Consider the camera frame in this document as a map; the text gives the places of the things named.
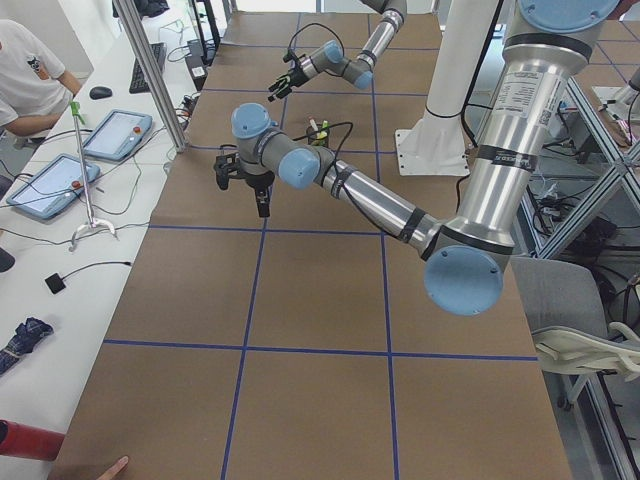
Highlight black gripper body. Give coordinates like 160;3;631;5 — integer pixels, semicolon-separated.
213;153;275;189
285;58;311;90

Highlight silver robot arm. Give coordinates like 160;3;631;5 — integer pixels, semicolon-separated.
268;0;407;102
214;1;616;315

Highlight black mesh pen cup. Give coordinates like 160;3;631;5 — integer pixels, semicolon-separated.
306;126;330;148

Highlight far blue teach pendant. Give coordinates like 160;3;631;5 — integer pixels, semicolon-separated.
83;109;153;162

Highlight blue teach pendant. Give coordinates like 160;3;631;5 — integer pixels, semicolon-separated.
7;154;84;220
83;109;153;162

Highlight black keyboard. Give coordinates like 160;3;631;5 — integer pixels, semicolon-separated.
128;42;168;95

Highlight black computer mouse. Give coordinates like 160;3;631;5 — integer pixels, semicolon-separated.
89;86;113;100

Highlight brown paper table cover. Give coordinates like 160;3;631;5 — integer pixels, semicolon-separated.
51;13;571;479

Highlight near blue teach pendant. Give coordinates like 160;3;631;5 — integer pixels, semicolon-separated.
7;154;84;220

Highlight person in white shirt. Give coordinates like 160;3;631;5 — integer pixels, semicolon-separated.
1;19;81;137

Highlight folded blue umbrella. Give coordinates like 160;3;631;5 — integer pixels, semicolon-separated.
1;317;54;375

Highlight grey white chair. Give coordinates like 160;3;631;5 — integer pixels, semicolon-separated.
510;256;639;411

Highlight red cylinder object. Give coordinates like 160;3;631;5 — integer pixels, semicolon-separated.
0;420;65;461

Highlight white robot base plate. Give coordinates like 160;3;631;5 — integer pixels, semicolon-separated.
394;125;470;177

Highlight aluminium frame post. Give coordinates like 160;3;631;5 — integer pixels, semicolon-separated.
113;0;186;153

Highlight small black device with cable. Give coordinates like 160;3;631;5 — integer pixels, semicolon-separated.
44;261;133;294

